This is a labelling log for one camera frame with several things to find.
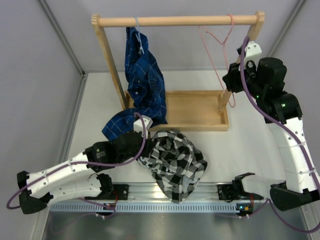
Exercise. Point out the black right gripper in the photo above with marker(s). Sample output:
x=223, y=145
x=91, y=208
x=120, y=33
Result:
x=230, y=78

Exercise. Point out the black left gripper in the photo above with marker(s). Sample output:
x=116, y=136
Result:
x=144, y=146

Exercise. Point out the black white checkered shirt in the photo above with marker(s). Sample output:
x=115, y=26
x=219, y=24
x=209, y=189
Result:
x=175, y=164

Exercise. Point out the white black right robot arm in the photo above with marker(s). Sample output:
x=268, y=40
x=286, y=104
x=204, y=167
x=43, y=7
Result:
x=282, y=114

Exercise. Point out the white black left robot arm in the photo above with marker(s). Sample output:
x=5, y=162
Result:
x=82, y=176

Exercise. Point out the blue plaid shirt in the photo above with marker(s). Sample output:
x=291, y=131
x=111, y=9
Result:
x=146, y=87

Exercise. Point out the light blue hanger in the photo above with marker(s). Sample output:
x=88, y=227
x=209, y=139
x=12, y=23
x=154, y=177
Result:
x=138, y=36

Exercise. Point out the wooden clothes rack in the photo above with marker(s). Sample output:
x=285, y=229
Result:
x=194, y=102

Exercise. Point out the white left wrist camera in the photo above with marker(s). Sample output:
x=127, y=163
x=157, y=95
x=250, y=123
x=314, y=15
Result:
x=142, y=125

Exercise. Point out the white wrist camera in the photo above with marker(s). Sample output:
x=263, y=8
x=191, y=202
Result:
x=142, y=125
x=253, y=54

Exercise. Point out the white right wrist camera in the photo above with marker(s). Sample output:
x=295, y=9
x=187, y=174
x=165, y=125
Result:
x=253, y=54

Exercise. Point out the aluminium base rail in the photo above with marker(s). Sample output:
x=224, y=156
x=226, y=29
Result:
x=148, y=198

